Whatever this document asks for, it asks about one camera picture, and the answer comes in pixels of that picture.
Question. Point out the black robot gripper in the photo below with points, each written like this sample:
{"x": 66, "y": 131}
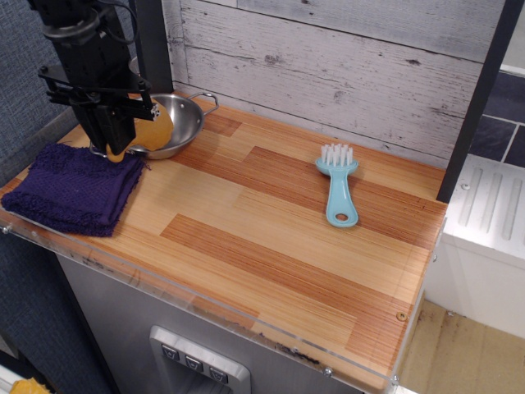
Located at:
{"x": 95, "y": 73}

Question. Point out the yellow plastic chicken drumstick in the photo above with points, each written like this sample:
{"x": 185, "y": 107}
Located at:
{"x": 151, "y": 135}

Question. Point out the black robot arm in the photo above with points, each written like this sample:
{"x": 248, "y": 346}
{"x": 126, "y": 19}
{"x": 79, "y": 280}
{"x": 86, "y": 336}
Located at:
{"x": 63, "y": 13}

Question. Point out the silver metal colander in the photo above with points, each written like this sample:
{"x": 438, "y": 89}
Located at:
{"x": 187, "y": 116}

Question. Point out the purple folded cloth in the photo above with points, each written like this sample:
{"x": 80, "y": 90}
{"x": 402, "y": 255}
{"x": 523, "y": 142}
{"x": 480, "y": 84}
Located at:
{"x": 74, "y": 191}

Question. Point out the clear acrylic edge guard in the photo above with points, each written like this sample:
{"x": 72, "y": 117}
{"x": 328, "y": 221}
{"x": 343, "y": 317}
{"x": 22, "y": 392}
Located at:
{"x": 120, "y": 302}

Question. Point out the grey toy appliance cabinet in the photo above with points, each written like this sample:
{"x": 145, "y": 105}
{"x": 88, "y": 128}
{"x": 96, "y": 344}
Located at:
{"x": 289, "y": 310}

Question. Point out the light blue dish brush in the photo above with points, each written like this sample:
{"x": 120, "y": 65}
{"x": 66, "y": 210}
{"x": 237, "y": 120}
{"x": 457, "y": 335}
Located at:
{"x": 337, "y": 162}

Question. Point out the silver dispenser button panel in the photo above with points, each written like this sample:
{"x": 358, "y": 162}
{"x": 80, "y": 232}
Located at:
{"x": 185, "y": 366}

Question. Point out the yellow object bottom corner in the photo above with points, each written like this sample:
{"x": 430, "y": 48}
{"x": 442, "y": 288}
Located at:
{"x": 28, "y": 386}

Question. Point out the white toy sink unit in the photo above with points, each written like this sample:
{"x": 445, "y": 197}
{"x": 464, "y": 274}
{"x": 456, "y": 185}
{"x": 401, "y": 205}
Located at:
{"x": 478, "y": 266}

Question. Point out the black vertical post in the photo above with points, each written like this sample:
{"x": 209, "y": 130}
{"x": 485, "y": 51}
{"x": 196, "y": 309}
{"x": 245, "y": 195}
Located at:
{"x": 490, "y": 70}

